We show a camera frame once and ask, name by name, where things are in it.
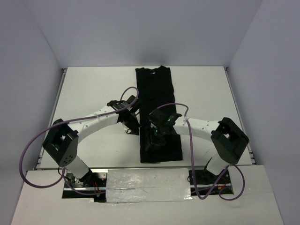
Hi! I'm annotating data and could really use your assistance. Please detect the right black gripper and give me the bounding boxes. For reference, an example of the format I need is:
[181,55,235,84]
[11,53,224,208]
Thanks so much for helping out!
[145,124,167,150]

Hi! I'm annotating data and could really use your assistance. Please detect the black t-shirt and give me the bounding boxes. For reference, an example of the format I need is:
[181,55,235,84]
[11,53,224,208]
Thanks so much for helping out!
[135,66,183,163]

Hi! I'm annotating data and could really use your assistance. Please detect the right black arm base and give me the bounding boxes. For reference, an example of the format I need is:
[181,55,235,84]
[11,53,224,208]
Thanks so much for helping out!
[187,170,233,196]

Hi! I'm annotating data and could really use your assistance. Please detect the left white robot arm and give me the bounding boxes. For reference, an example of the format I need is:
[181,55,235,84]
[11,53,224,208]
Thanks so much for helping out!
[42,95,140,187]

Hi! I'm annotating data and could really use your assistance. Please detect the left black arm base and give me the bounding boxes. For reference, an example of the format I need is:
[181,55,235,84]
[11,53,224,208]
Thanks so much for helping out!
[62,171,107,203]

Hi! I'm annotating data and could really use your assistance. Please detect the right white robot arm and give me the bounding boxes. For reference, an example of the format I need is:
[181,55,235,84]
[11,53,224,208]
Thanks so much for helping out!
[146,109,249,183]

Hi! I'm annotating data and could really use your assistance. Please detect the silver foil-covered panel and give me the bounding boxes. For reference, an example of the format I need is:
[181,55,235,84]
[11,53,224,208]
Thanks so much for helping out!
[105,168,192,203]

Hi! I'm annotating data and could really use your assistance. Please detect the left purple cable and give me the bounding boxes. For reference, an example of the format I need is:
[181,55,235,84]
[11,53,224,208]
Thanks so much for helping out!
[18,87,141,197]

